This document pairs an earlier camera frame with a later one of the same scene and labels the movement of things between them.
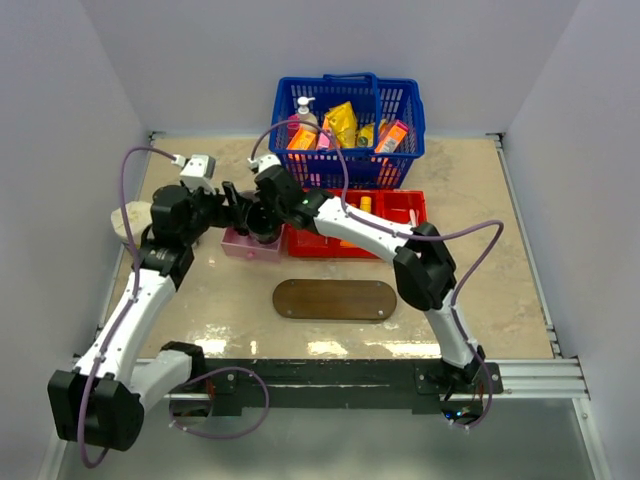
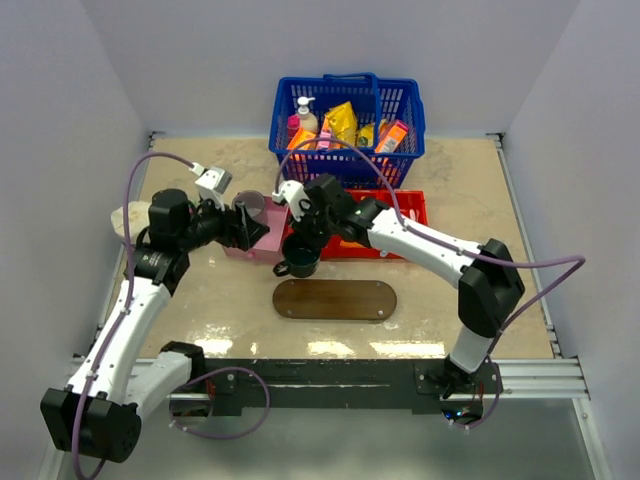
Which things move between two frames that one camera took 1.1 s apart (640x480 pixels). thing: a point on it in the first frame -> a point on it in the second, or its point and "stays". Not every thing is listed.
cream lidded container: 139,214 stays
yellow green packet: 365,135 stays
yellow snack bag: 343,123 stays
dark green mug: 263,222 -> 301,257
